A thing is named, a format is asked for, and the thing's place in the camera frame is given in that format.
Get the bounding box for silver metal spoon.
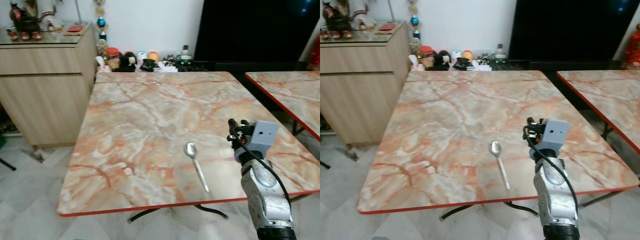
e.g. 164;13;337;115
185;142;211;193
489;141;511;191

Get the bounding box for low black television console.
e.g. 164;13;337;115
487;59;626;72
175;60;312;74

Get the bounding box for marble top folding table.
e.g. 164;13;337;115
356;69;640;221
56;71;321;224
556;69;640;156
244;71;321;142

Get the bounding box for orange headed doll black hat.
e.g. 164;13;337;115
139;51;160;72
453;49;474;70

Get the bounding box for black television screen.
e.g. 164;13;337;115
508;0;634;62
193;0;321;63

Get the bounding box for red ornament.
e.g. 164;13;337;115
622;22;640;69
308;34;321;71

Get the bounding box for black plush toy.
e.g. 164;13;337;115
120;51;139;72
433;49;451;70

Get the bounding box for light wooden cabinet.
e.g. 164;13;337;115
0;22;99;149
320;21;412;147

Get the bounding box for jar with red lid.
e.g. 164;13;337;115
105;47;121;71
418;45;434;69

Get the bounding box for dark warrior statue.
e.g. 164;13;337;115
321;0;357;41
7;0;44;42

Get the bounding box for gold and blue trophy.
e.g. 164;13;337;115
407;0;423;54
94;0;110;56

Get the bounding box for white figurine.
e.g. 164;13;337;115
355;0;377;31
42;0;64;32

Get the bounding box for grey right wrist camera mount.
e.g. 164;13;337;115
541;118;571;151
247;120;280;154

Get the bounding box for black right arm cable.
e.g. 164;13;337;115
231;135;292;211
524;131;580;211

